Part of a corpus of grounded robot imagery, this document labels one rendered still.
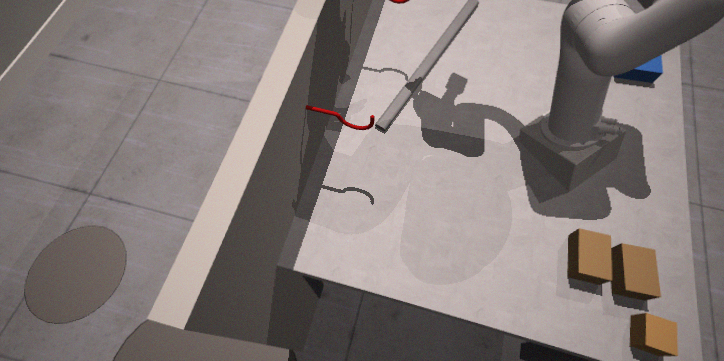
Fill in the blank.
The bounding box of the blue block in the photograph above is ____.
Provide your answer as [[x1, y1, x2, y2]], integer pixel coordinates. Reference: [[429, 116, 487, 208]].
[[613, 55, 663, 83]]

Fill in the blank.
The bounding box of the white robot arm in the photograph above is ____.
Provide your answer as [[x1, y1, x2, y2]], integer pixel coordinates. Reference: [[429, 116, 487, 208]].
[[540, 0, 724, 149]]

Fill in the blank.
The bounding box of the dark red hook shank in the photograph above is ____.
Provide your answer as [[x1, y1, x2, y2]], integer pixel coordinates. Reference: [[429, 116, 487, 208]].
[[305, 105, 334, 115]]

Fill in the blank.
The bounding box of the grey panel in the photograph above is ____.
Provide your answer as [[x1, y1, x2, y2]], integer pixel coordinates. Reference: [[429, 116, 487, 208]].
[[147, 0, 372, 352]]

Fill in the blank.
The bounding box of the grey metal rod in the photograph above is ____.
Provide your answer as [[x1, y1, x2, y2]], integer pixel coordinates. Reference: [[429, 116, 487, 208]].
[[375, 0, 479, 131]]

